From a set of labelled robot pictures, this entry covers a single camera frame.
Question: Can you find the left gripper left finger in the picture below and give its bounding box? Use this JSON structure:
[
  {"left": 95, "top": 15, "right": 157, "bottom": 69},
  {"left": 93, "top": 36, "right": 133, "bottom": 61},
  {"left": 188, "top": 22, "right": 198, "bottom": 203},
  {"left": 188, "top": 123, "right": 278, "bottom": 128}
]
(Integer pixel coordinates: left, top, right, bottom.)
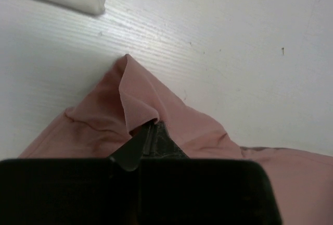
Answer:
[{"left": 1, "top": 123, "right": 153, "bottom": 224}]

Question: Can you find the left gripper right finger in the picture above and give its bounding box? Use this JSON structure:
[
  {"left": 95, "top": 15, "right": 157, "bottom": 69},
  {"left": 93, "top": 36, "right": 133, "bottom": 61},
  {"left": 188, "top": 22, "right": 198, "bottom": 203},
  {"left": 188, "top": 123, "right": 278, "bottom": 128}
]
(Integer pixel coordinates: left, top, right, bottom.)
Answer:
[{"left": 137, "top": 122, "right": 283, "bottom": 224}]

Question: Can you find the pink t shirt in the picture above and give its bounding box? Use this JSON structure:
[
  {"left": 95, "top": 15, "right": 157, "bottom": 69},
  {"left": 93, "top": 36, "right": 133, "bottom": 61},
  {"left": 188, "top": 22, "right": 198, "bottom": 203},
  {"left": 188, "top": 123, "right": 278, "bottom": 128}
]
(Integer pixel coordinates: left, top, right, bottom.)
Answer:
[{"left": 21, "top": 55, "right": 332, "bottom": 224}]

